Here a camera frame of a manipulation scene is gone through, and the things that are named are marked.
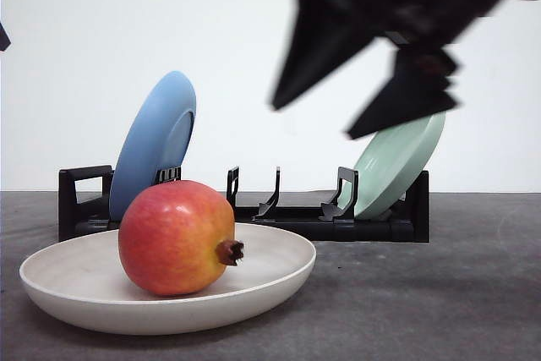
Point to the black plastic dish rack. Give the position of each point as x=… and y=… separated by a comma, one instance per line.
x=84, y=199

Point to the white plate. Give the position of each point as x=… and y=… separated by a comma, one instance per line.
x=84, y=280

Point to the red pomegranate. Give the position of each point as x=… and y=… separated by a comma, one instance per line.
x=177, y=237

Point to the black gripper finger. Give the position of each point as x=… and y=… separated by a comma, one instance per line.
x=329, y=32
x=4, y=39
x=419, y=89

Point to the blue plate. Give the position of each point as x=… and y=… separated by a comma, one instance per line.
x=158, y=137

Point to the green plate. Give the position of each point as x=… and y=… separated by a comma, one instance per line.
x=389, y=162

